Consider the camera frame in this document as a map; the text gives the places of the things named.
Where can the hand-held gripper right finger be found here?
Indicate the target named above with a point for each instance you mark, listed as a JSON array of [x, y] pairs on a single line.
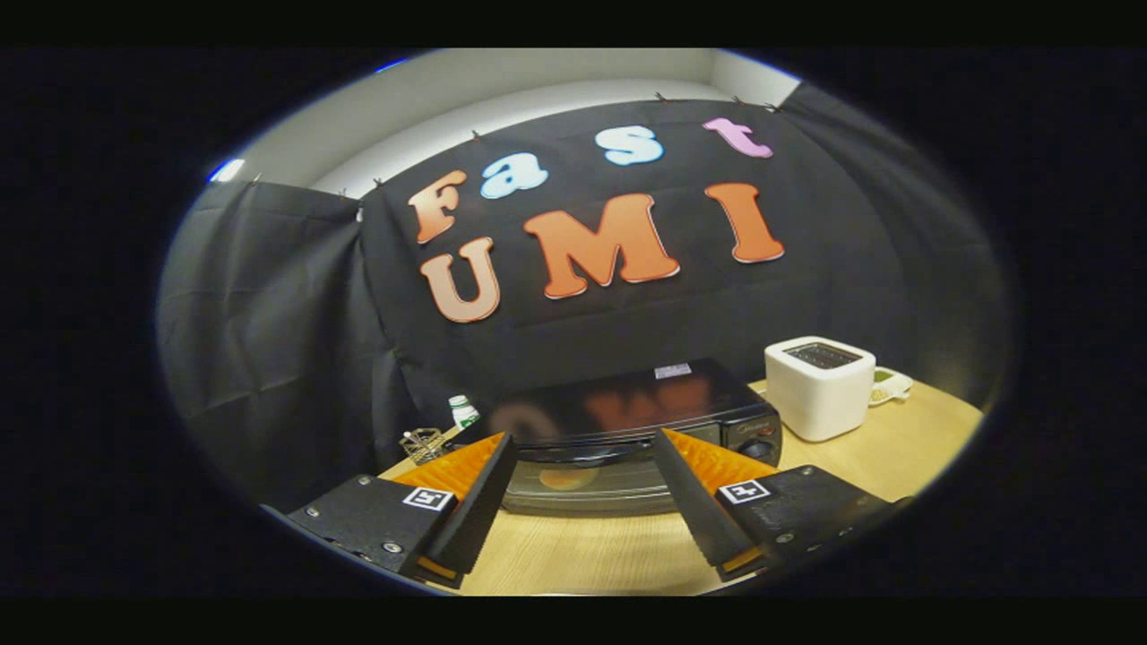
[[692, 506]]

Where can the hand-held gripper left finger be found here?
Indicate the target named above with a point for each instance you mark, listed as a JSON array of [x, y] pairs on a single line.
[[479, 511]]

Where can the round brown bread bun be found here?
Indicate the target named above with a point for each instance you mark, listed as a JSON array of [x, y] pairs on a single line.
[[569, 478]]

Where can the black toaster oven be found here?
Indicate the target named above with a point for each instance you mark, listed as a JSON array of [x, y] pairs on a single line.
[[627, 403]]

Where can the white bread toaster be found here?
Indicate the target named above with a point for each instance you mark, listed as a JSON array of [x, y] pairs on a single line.
[[820, 394]]

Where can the white bottle with green label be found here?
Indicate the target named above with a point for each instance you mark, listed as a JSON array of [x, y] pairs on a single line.
[[464, 414]]

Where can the black backdrop cloth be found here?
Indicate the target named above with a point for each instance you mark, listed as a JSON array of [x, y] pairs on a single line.
[[296, 322]]

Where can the small ceiling light panel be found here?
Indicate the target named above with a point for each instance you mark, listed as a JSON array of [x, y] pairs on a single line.
[[226, 170]]

